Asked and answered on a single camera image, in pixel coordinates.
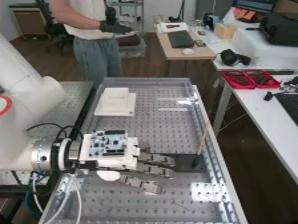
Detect wooden desk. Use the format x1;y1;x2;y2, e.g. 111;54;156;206
155;22;219;80

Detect black headphones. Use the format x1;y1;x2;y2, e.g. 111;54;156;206
220;48;253;67

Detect wooden cabinet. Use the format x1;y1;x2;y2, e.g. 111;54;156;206
9;3;48;38

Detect white desk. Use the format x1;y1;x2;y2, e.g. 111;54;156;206
212;70;298;184
195;9;298;73

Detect person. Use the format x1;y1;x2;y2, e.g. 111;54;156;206
48;0;136;88

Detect metal shelf rack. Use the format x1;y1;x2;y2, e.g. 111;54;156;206
108;0;147;33

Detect black chair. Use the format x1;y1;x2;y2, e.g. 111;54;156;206
34;0;76;56

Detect clear box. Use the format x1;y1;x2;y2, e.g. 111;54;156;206
39;77;251;224

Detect red tray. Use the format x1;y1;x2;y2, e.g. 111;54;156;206
245;69;283;89
220;70;259;90

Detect black case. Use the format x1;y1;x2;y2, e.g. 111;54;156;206
259;14;298;47

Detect thin stick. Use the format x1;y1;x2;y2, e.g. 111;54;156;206
191;119;213;169

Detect black keyboard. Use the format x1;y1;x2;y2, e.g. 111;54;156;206
273;92;298;127
167;30;196;49

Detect black cable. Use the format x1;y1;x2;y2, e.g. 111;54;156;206
26;122;78;141

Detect white cable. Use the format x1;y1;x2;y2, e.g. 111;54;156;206
56;173;84;224

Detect small cardboard box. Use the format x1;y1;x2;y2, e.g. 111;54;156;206
213;22;237;41

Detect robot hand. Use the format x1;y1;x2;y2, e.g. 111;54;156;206
79;129;177;196

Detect small white box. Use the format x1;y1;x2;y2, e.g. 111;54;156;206
94;87;138;117

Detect blue cable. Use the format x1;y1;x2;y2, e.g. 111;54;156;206
23;179;47;220

